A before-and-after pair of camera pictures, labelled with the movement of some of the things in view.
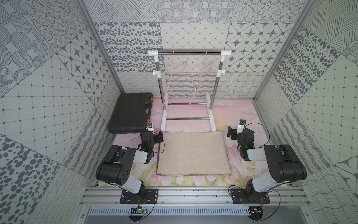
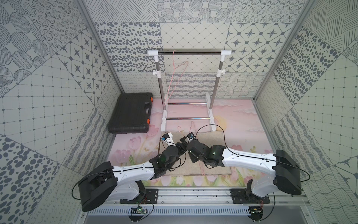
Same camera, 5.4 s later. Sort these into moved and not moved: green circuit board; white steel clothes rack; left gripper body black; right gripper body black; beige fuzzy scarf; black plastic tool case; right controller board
Moved: left gripper body black; right gripper body black
Not moved: green circuit board; white steel clothes rack; black plastic tool case; right controller board; beige fuzzy scarf
